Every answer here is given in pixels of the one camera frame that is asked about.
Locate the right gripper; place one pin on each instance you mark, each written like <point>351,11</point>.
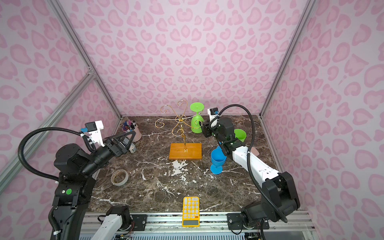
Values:
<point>207,129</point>

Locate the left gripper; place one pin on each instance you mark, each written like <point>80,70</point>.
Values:
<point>119,148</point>

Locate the green wine glass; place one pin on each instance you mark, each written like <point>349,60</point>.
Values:
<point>240,134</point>
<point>197,119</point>

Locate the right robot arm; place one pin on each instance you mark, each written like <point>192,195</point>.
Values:
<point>279,197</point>

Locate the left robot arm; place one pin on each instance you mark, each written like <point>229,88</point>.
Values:
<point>76,182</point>

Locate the orange wooden rack base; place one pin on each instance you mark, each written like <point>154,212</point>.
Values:
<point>188,151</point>

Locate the pink metal pen bucket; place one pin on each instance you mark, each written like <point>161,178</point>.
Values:
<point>131,126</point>

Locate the cream and blue stapler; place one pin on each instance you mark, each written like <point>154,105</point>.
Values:
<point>132,148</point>

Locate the tape roll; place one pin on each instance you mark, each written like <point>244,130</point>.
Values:
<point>119,178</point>

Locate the pink case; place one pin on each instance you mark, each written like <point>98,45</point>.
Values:
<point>255,152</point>

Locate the yellow calculator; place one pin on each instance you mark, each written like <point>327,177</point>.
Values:
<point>191,212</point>

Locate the gold wire glass rack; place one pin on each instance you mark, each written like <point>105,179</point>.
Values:
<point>181,120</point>

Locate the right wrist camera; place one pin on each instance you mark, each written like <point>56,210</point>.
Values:
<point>214,116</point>

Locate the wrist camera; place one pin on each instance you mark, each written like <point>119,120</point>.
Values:
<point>92,135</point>
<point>214,116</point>

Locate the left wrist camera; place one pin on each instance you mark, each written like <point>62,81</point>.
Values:
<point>92,135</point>

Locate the aluminium front rail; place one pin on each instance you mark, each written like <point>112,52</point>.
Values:
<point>206,226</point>

